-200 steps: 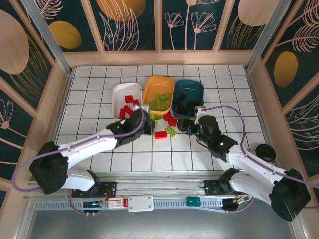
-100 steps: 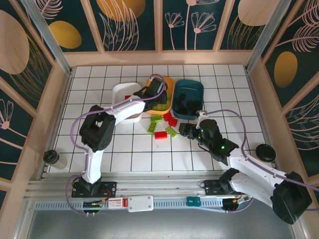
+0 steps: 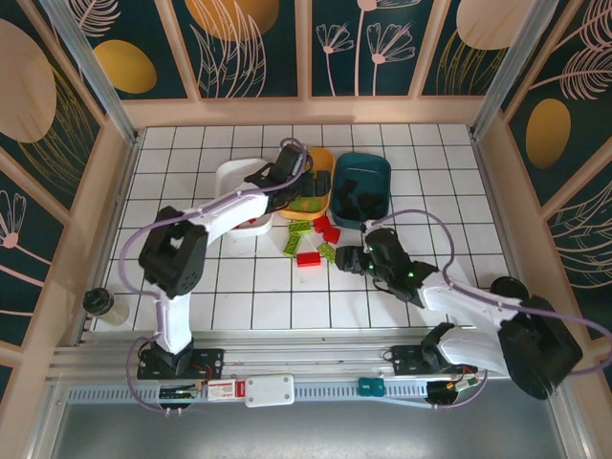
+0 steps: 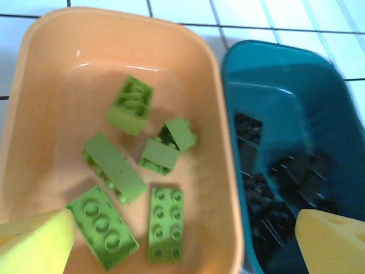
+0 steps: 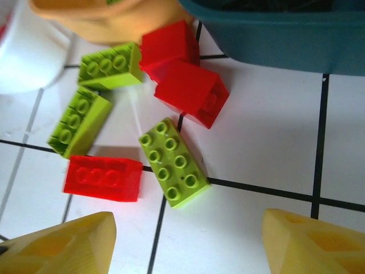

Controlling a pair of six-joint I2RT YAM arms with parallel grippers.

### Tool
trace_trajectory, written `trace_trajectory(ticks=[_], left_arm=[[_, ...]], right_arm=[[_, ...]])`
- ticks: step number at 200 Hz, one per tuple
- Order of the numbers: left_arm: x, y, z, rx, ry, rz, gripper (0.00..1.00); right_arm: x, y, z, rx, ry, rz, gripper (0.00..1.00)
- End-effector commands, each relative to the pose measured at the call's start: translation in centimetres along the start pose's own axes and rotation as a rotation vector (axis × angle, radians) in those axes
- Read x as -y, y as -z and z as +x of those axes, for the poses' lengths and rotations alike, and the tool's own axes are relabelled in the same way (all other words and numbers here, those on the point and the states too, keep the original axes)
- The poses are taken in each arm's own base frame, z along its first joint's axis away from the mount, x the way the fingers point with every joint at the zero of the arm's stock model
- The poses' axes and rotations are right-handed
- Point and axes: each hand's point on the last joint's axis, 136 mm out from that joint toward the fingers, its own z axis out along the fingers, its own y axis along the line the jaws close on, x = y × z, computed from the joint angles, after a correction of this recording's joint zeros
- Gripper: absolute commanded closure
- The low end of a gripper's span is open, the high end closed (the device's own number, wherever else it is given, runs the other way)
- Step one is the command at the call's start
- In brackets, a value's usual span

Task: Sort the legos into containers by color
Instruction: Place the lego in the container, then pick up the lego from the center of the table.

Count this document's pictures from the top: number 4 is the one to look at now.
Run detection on black lego brick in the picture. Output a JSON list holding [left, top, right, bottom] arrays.
[[234, 113, 264, 143], [250, 202, 298, 249], [244, 174, 274, 209], [270, 155, 337, 199]]

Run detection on teal plastic container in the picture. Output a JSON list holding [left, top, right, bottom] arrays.
[[221, 39, 365, 274]]

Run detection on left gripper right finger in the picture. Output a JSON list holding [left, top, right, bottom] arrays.
[[294, 209, 365, 274]]

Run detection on green lego brick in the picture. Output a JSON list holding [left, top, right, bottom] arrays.
[[147, 187, 186, 265], [138, 138, 181, 176], [104, 75, 155, 136], [156, 116, 199, 153], [66, 185, 141, 272], [82, 132, 148, 205]]

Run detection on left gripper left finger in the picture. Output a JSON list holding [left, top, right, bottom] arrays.
[[0, 208, 77, 274]]

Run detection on orange plastic container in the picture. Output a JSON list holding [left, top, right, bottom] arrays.
[[0, 7, 246, 274]]

